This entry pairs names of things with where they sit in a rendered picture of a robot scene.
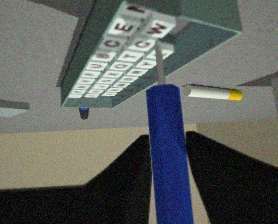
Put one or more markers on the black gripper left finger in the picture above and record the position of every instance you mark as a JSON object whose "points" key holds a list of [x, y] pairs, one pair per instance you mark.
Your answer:
{"points": [[120, 194]]}

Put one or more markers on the blue and grey stylus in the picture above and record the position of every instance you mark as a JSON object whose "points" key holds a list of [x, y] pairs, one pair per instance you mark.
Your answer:
{"points": [[168, 150]]}

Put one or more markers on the black and blue stylus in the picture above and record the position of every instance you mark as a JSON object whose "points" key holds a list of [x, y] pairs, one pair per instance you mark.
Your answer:
{"points": [[84, 113]]}

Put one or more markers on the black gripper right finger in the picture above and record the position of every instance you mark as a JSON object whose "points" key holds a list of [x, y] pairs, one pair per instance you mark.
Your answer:
{"points": [[234, 188]]}

